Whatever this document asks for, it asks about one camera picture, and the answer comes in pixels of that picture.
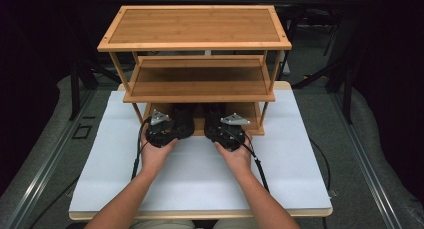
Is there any person's right hand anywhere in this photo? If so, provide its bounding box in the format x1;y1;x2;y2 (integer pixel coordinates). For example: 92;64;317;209
214;132;253;177

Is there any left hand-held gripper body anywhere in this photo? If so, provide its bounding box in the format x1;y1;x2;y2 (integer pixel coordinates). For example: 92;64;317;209
145;109;180;148

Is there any black metal stand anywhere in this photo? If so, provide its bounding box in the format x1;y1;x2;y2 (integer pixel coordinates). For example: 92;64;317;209
68;63;122;121
292;20;355;125

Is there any black floor socket frame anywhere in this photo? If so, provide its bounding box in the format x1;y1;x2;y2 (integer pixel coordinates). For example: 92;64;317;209
71;123;94;140

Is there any wooden three-tier shoe rack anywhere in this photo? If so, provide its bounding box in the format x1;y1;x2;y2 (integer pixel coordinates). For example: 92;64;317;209
96;4;293;137

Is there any left hand-held gripper black cable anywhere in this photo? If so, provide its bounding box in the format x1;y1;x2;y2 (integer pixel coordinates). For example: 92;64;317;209
130;117;153;182

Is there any hand-held gripper black cable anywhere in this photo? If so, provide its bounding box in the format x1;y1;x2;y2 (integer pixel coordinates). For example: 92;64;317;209
130;117;153;182
229;128;270;193

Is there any black floor cable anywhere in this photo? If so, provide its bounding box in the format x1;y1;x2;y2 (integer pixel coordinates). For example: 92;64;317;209
309;138;332;194
29;175;81;229

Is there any person's left hand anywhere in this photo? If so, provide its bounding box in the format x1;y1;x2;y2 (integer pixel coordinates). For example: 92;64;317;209
139;135;180;177

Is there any white table mat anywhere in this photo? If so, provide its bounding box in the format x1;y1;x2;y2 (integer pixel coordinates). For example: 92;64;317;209
68;88;333;213

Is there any metal floor rail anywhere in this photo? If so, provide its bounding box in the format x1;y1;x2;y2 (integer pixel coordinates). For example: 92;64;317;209
328;90;406;229
0;88;98;229

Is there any right hand-held gripper black cable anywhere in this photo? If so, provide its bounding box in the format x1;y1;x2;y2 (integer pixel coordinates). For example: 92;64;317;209
229;128;270;193

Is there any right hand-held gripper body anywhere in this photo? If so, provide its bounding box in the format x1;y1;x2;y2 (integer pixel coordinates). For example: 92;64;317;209
213;112;252;153

